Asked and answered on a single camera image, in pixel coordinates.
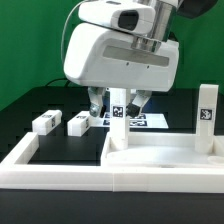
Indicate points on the AprilTag marker sheet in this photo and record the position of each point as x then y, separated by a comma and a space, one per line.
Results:
144, 120

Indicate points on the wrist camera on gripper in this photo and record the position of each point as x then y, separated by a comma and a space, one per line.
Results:
123, 15

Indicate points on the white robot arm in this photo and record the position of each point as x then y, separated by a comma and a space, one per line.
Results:
160, 33

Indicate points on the white desk tabletop panel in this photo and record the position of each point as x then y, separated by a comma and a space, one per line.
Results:
167, 150

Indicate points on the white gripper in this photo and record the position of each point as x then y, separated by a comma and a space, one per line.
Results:
100, 57

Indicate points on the white U-shaped obstacle fence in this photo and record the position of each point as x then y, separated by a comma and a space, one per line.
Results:
16, 172

